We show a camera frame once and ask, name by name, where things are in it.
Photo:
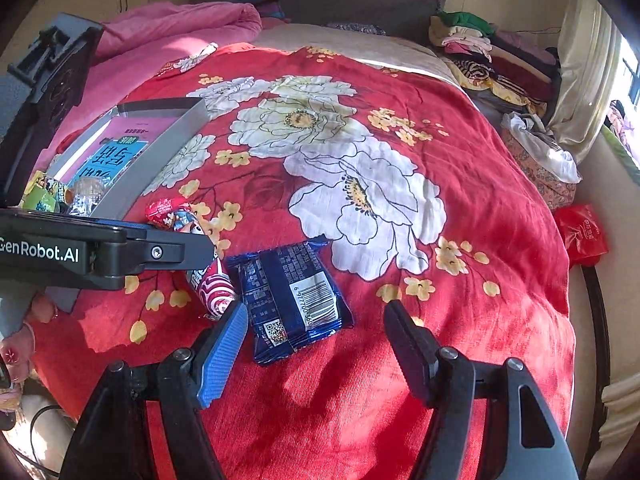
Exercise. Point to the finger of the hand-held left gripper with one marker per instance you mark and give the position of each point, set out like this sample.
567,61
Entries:
170,250

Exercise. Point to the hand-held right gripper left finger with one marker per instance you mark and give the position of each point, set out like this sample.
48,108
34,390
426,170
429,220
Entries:
222,355

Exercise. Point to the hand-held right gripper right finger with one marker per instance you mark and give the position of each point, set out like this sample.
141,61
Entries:
407,345

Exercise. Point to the red white candy packet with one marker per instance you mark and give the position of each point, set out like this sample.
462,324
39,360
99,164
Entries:
210,290

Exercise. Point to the blue snack packet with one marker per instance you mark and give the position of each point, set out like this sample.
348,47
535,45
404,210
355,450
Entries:
280,290

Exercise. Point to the grey cardboard box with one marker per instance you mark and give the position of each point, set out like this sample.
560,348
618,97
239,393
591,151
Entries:
150,160

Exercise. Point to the person's left hand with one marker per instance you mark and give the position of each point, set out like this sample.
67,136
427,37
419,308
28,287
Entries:
15,355

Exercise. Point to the pink book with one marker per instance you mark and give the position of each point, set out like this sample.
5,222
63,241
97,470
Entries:
120,150

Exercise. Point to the red floral blanket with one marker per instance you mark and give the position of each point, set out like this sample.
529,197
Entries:
450,185

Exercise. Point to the red plastic bag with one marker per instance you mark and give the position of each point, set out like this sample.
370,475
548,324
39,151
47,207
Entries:
582,235

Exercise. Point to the floral fabric bag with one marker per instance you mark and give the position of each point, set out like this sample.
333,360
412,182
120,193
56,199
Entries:
545,185

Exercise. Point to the pink quilt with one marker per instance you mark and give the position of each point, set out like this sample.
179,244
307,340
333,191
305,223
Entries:
165,30

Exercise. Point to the white radiator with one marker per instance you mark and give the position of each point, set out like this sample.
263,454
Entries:
622,397

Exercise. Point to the white cloth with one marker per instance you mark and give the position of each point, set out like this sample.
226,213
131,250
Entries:
540,145

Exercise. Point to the beige bed sheet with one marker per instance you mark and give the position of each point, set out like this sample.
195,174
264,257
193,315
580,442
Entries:
320,42

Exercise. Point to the blue purple pillow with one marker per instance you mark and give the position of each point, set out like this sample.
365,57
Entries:
265,5

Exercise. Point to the green windowsill mat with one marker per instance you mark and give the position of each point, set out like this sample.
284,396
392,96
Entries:
625,157

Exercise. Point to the dark patterned cloth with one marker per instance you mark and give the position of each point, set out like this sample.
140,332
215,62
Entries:
355,28

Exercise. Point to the stack of folded clothes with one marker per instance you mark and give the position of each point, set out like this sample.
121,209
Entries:
500,60

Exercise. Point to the purple clothes pile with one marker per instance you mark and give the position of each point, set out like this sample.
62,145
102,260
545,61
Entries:
617,120

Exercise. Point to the cream curtain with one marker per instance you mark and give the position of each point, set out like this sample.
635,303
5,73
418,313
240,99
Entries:
585,85

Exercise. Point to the window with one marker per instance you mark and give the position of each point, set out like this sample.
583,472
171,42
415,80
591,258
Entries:
632,80

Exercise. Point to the dark bed frame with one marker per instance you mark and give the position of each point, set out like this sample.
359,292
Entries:
597,310

